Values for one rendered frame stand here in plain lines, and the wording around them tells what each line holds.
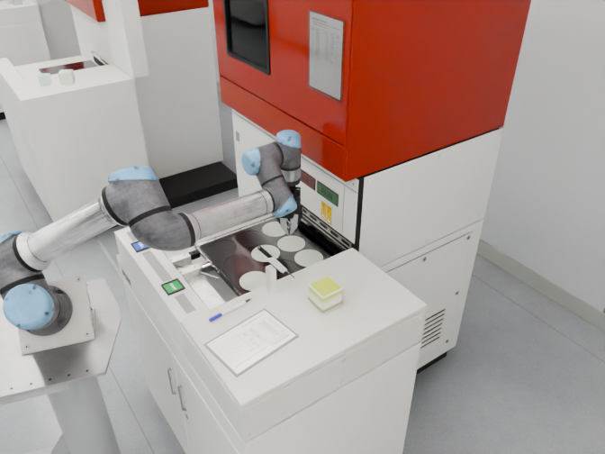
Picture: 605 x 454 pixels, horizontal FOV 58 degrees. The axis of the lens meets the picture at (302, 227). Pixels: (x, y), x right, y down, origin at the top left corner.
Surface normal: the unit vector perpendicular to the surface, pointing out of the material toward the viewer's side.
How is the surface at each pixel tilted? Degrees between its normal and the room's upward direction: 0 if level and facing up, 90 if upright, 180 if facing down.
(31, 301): 53
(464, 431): 0
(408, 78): 90
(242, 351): 0
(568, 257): 90
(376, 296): 0
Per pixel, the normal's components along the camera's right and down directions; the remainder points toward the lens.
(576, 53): -0.82, 0.32
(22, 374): 0.00, -0.83
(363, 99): 0.57, 0.46
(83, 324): 0.22, -0.19
